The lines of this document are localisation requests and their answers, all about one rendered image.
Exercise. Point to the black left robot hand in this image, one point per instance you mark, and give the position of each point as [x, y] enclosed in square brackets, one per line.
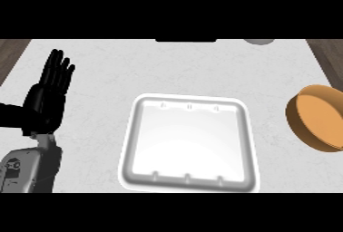
[44, 99]

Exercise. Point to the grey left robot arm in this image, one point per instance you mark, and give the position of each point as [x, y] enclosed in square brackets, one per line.
[26, 169]

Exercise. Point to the white rectangular tray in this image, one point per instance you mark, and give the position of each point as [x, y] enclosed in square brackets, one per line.
[189, 145]

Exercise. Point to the orange round pot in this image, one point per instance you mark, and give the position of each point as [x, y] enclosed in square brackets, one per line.
[319, 120]

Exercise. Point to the black flat object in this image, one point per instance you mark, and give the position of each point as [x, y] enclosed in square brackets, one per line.
[185, 40]

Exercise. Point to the grey round object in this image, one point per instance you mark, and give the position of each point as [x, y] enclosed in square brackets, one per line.
[258, 41]

